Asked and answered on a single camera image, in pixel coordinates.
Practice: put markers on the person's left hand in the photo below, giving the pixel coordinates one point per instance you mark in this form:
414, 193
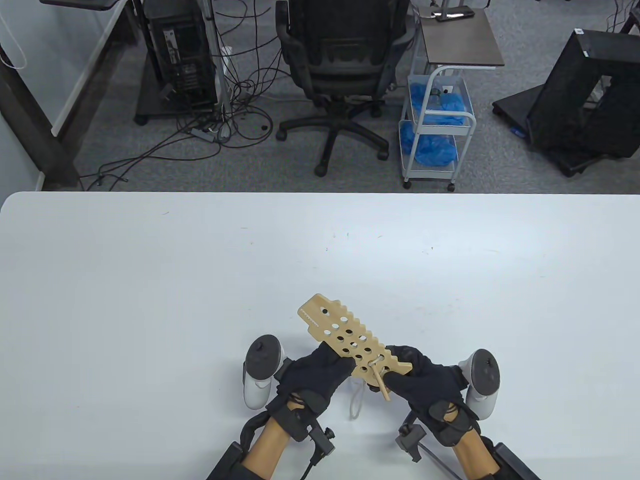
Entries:
312, 380

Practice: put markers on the person's right hand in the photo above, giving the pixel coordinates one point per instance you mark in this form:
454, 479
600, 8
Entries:
430, 390

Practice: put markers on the wooden lacing needle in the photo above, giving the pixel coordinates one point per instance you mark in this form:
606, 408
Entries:
381, 386

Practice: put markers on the wooden crocodile lacing toy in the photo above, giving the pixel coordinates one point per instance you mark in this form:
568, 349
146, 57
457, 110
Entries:
320, 315

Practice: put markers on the person's right forearm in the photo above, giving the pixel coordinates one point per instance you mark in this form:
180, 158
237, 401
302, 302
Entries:
475, 455

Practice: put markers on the person's left forearm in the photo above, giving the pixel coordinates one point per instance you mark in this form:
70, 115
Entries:
267, 447

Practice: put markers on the black forearm sensor pack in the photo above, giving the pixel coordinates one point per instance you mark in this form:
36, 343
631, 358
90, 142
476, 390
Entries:
227, 462
515, 462

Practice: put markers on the grey and white controller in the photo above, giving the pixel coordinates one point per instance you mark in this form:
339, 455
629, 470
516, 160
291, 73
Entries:
482, 375
262, 360

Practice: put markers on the blue plastic bag pile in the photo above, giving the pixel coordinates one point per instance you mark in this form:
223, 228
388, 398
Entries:
430, 150
450, 105

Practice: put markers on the white utility cart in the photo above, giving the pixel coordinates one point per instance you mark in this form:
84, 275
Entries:
465, 120

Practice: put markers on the black wheeled platform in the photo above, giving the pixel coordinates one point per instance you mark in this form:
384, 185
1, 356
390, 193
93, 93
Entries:
515, 107

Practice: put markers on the black office chair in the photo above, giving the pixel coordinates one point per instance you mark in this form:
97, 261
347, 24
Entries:
345, 60

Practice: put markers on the white power strip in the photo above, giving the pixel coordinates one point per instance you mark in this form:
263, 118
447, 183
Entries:
226, 55

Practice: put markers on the brown side table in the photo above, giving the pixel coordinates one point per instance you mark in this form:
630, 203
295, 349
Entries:
460, 45

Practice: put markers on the black computer tower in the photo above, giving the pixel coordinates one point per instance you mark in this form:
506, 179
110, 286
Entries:
180, 55

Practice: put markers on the black phone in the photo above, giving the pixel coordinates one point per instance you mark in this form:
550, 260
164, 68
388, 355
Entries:
452, 16

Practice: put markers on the white panel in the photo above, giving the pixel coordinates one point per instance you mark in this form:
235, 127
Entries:
85, 75

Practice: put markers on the black monitor stand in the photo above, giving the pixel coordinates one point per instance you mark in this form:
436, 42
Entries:
80, 3

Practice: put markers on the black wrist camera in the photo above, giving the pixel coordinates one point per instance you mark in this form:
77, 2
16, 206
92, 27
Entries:
410, 440
322, 440

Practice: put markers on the black open frame box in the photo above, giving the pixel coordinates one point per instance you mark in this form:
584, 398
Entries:
565, 100

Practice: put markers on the silver aluminium post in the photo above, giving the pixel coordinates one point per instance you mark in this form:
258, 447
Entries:
216, 50

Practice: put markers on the dark desk frame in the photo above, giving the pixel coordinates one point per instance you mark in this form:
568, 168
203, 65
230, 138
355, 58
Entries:
30, 125

